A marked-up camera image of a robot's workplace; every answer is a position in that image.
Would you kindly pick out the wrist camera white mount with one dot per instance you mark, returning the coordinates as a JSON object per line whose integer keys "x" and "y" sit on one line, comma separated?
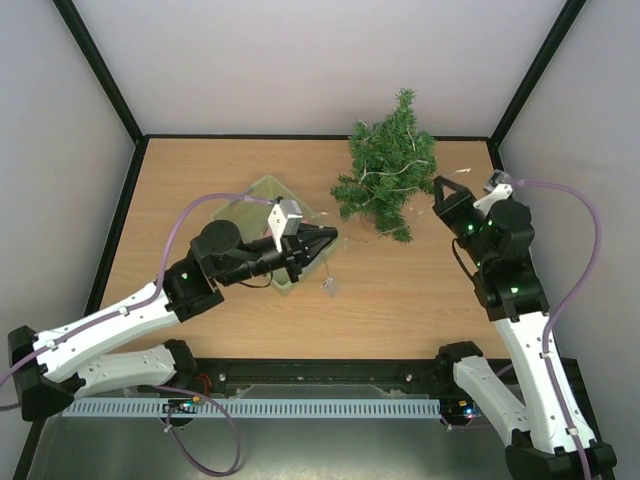
{"x": 284, "y": 220}
{"x": 497, "y": 188}

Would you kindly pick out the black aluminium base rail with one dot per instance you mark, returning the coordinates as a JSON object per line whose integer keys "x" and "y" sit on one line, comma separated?
{"x": 320, "y": 372}

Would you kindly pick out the clear light battery box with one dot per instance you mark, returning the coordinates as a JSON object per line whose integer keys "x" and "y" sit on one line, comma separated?
{"x": 330, "y": 287}

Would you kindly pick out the light blue slotted cable duct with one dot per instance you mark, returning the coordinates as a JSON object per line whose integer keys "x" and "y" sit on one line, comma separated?
{"x": 239, "y": 408}

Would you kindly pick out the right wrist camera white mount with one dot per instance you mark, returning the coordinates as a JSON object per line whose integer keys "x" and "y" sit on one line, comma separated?
{"x": 497, "y": 188}

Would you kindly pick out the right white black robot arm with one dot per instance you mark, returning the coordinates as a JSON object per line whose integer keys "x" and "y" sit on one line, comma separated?
{"x": 545, "y": 434}

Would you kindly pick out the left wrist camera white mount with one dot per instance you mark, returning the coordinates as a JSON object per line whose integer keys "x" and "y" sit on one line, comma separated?
{"x": 284, "y": 220}

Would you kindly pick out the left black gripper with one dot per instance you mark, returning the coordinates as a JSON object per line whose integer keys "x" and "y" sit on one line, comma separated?
{"x": 296, "y": 251}

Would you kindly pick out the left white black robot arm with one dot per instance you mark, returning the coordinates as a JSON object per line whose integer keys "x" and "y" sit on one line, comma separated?
{"x": 217, "y": 257}

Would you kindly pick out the small green christmas tree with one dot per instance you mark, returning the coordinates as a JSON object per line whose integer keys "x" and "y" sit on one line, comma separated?
{"x": 392, "y": 161}

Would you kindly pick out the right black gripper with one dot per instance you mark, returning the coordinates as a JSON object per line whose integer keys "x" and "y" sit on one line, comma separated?
{"x": 460, "y": 210}

